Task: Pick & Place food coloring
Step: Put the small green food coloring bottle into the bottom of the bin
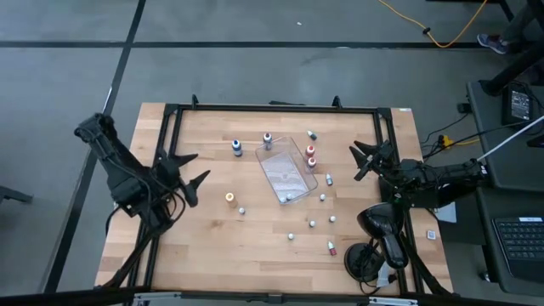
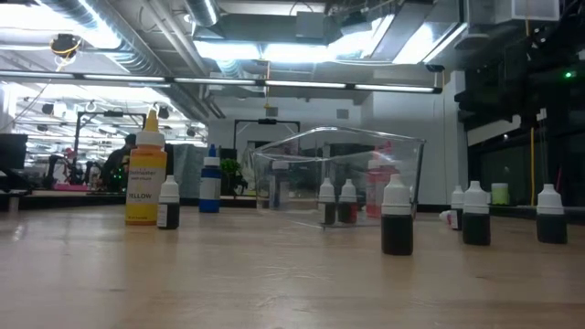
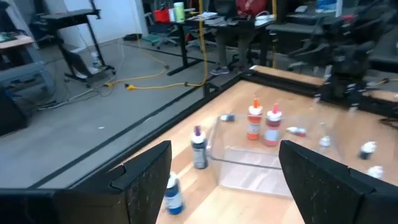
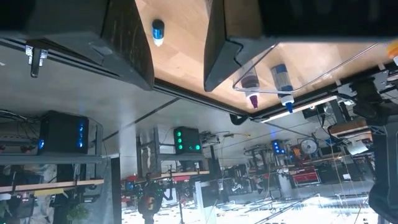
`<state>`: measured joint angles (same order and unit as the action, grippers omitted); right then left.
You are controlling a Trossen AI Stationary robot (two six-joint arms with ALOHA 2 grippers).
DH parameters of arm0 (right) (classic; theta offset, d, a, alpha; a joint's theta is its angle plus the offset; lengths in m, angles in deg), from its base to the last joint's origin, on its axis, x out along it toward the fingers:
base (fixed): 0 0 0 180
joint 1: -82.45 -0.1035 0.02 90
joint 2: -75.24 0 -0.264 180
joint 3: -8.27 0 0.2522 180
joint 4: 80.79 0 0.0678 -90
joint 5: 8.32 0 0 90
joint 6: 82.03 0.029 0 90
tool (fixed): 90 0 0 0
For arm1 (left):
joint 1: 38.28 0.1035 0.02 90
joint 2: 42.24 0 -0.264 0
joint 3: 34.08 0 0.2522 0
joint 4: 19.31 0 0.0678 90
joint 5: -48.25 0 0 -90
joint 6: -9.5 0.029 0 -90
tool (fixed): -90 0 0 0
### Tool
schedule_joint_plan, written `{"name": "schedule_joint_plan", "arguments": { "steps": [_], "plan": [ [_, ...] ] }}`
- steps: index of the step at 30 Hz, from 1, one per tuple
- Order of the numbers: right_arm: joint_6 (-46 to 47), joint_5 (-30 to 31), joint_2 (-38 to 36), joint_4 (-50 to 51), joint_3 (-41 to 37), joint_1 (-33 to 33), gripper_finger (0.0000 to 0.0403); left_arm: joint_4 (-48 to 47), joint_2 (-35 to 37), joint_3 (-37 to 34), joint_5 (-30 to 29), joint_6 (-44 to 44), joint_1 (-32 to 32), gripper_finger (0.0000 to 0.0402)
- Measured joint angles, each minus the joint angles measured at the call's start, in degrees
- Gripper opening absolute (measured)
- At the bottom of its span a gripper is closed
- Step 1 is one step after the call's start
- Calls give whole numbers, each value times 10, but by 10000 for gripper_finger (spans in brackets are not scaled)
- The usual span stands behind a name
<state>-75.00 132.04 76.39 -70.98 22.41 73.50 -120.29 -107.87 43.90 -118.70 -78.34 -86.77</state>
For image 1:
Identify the black power adapter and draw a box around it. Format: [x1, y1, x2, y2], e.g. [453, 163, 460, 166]
[502, 82, 536, 128]

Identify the person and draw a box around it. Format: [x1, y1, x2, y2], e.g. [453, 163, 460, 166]
[476, 3, 539, 55]

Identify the yellow extension cable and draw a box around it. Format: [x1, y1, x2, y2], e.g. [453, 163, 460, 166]
[377, 0, 490, 49]

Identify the black aluminium table frame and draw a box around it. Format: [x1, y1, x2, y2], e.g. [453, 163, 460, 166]
[95, 93, 454, 298]

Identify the black laptop keyboard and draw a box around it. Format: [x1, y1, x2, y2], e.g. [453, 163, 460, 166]
[488, 215, 544, 285]

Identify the grey chair leg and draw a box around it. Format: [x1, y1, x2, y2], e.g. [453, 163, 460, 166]
[0, 185, 34, 205]

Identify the clear plastic container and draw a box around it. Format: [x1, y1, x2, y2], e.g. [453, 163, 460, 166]
[254, 136, 320, 207]

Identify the white rod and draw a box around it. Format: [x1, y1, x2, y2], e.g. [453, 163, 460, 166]
[475, 114, 544, 162]

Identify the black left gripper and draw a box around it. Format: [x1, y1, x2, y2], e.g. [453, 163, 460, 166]
[154, 148, 213, 209]

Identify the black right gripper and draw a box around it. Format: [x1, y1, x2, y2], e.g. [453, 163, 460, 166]
[348, 139, 405, 183]

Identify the black desk lamp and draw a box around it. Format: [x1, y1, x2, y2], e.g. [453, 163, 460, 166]
[343, 201, 410, 285]

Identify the yellow power connector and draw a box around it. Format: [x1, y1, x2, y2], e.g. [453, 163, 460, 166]
[437, 134, 481, 148]

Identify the black crossbar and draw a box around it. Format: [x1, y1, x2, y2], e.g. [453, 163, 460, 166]
[0, 286, 544, 306]

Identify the dark grey side table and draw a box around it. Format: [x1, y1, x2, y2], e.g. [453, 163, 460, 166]
[466, 79, 544, 195]

